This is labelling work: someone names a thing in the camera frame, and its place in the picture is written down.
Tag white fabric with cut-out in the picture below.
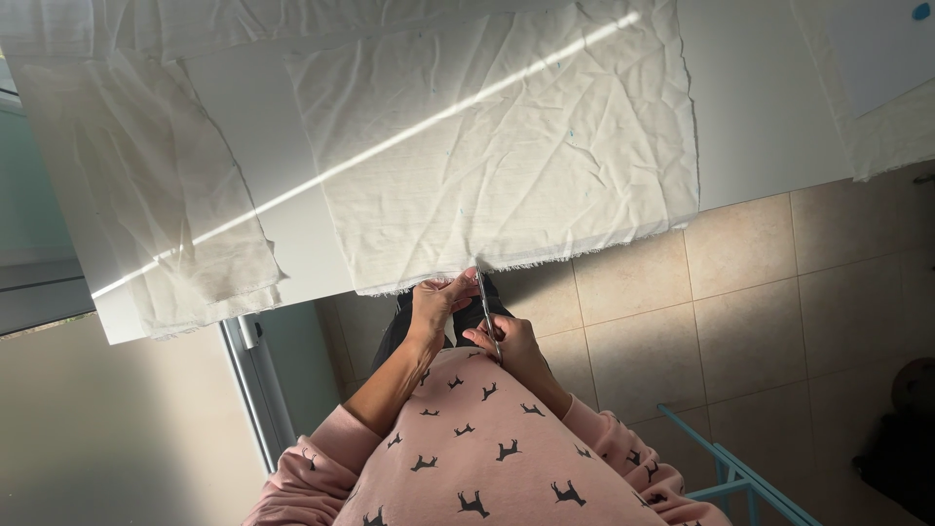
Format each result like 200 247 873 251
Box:
791 0 935 183

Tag grey window frame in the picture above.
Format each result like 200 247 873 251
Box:
0 58 97 338

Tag person's right hand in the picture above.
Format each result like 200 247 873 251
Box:
462 314 546 381

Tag long white fabric strip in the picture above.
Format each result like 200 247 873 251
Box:
0 0 585 64

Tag white sliding door frame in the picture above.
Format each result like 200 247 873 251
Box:
218 314 297 472

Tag folded sheer white fabric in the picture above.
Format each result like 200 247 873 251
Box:
7 50 286 341

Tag silver scissors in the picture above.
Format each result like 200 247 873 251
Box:
474 257 505 365

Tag pink sweatshirt with black animals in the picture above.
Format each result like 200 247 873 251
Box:
241 346 733 526

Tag black trousers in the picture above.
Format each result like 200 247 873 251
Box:
370 274 553 375

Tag large wrinkled white fabric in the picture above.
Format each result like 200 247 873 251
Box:
283 0 701 297

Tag person's left hand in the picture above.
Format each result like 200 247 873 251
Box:
408 267 481 349

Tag light blue metal frame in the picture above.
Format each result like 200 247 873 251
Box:
656 403 826 526

